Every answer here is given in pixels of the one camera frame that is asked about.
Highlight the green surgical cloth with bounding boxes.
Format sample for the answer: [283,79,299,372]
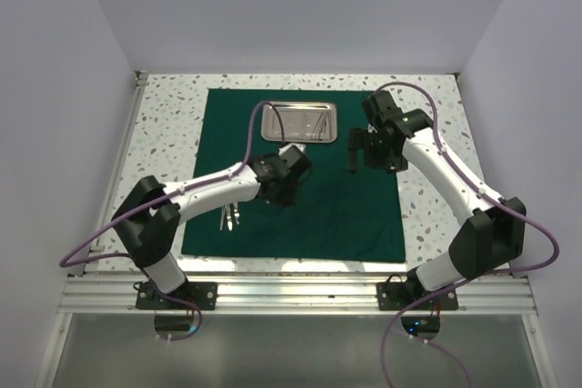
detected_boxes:
[182,89,406,263]

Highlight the steel instrument tray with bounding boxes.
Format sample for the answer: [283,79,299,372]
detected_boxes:
[261,101,338,144]

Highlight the steel forceps in tray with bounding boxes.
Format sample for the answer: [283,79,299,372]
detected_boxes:
[310,110,328,141]

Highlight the aluminium mounting rail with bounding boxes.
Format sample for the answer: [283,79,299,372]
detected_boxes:
[57,274,537,315]

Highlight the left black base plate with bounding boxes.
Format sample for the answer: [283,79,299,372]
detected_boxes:
[133,281,218,311]

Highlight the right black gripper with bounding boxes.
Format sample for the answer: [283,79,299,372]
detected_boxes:
[348,126,408,174]

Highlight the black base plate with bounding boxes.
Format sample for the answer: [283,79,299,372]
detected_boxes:
[133,281,218,311]
[376,274,459,311]

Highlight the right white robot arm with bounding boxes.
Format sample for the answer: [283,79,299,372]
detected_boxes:
[347,110,526,309]

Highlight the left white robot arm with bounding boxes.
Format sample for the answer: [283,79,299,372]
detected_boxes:
[112,144,312,309]

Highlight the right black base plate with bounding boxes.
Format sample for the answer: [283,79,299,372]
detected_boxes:
[376,274,459,311]

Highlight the steel scissors large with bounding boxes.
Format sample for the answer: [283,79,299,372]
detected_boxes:
[219,205,226,231]

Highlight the steel scissors small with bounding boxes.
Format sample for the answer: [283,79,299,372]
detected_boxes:
[226,203,240,230]

